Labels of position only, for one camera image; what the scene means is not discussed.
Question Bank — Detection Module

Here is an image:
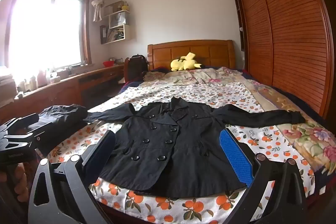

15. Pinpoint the wooden bed headboard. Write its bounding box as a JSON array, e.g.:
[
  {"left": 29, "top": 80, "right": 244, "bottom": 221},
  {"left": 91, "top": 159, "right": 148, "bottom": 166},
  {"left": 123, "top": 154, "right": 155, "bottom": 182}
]
[{"left": 147, "top": 39, "right": 236, "bottom": 71}]

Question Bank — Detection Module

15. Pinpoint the black double-breasted coat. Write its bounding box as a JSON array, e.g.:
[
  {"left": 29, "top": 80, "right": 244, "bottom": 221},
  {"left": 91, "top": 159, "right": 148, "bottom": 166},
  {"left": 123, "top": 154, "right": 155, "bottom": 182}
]
[{"left": 84, "top": 97, "right": 306, "bottom": 199}]

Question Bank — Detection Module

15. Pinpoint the floral blanket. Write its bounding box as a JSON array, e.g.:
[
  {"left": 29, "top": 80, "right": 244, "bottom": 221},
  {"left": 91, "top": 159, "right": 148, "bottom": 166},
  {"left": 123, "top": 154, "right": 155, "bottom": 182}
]
[{"left": 143, "top": 67, "right": 335, "bottom": 177}]

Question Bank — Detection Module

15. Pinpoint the black backpack on chair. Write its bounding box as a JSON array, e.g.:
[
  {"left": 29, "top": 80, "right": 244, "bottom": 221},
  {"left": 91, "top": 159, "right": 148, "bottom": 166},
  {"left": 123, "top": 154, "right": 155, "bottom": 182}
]
[{"left": 123, "top": 55, "right": 148, "bottom": 83}]

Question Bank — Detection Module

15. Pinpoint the orange print bed sheet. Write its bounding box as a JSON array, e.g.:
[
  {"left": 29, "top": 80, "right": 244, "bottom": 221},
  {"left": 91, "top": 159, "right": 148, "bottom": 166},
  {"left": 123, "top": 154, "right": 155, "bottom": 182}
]
[{"left": 47, "top": 81, "right": 316, "bottom": 224}]

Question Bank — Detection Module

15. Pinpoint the folded black garment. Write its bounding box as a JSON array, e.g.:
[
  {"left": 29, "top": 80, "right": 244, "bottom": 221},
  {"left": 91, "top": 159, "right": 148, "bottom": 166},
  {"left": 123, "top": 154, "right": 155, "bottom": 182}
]
[{"left": 32, "top": 104, "right": 88, "bottom": 156}]

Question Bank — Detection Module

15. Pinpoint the person's left hand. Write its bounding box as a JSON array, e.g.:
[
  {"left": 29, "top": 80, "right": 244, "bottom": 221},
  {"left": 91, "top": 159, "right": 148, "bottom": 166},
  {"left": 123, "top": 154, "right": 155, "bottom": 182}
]
[{"left": 14, "top": 163, "right": 29, "bottom": 202}]

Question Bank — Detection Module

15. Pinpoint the yellow Pikachu plush toy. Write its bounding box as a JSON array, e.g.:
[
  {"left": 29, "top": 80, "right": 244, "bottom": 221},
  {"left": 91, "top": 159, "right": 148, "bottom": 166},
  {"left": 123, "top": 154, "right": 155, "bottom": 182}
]
[{"left": 170, "top": 52, "right": 205, "bottom": 72}]

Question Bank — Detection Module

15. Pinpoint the red bowl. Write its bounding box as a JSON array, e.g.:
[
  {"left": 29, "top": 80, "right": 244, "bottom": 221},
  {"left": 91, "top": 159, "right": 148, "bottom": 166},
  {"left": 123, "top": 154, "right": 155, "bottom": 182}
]
[{"left": 103, "top": 60, "right": 114, "bottom": 68}]

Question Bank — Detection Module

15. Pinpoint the window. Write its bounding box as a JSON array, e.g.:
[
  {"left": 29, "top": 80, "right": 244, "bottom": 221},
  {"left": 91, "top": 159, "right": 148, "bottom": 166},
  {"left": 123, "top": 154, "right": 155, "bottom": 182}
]
[{"left": 4, "top": 0, "right": 92, "bottom": 71}]

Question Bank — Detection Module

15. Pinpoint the wooden desk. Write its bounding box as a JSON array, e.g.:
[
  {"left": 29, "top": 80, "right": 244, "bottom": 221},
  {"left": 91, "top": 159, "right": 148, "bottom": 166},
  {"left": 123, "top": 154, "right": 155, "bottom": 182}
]
[{"left": 1, "top": 65, "right": 123, "bottom": 123}]

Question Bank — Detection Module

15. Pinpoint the tied white curtain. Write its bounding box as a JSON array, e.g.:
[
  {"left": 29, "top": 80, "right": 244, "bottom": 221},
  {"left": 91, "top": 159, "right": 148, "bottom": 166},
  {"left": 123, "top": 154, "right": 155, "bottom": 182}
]
[{"left": 91, "top": 0, "right": 111, "bottom": 23}]

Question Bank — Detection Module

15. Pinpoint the white wall shelf unit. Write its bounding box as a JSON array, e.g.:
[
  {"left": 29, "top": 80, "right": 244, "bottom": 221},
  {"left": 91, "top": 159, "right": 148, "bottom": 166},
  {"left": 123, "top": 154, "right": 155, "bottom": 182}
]
[{"left": 100, "top": 1, "right": 131, "bottom": 44}]

